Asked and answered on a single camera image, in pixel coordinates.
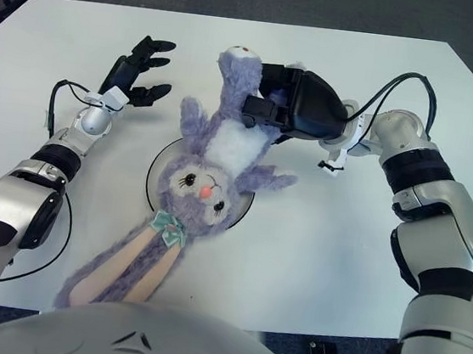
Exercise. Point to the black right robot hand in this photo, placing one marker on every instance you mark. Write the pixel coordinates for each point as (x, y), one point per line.
(312, 109)

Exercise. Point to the silver robot torso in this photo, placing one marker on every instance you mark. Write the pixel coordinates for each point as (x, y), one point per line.
(136, 345)

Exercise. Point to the purple plush bunny doll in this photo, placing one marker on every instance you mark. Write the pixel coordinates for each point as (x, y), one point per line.
(227, 142)

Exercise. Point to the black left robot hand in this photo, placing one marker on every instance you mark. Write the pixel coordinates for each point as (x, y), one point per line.
(126, 70)

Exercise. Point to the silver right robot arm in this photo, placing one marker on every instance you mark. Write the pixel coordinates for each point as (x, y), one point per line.
(430, 199)

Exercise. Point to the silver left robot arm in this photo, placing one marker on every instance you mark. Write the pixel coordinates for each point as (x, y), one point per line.
(16, 199)

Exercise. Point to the white plate black rim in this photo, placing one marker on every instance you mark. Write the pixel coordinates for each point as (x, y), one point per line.
(158, 168)

